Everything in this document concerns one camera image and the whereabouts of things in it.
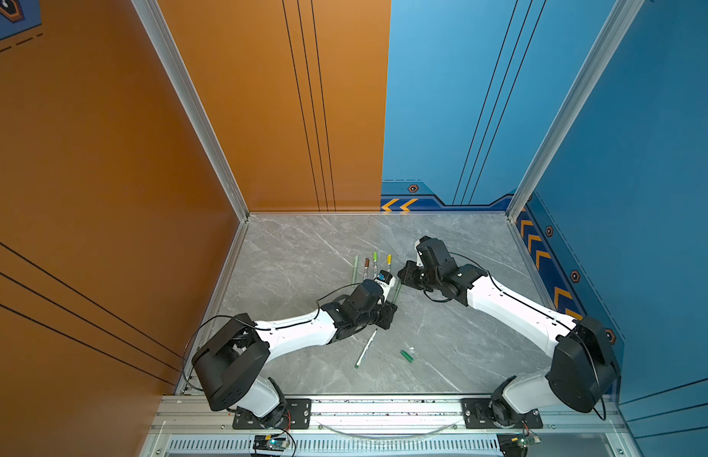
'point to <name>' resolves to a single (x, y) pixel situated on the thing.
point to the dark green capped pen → (397, 293)
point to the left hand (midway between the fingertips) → (398, 302)
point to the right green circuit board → (516, 445)
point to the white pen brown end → (366, 266)
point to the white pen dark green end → (355, 269)
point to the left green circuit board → (269, 443)
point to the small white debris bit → (411, 347)
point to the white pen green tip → (365, 347)
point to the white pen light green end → (375, 261)
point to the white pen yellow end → (388, 260)
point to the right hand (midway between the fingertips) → (398, 275)
